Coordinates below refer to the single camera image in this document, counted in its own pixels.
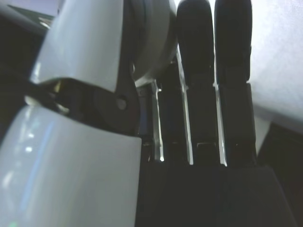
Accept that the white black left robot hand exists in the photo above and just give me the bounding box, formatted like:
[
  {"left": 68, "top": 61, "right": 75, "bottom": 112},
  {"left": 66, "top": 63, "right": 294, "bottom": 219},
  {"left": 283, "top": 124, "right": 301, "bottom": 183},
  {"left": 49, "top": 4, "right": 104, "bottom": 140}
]
[{"left": 0, "top": 0, "right": 299, "bottom": 227}]

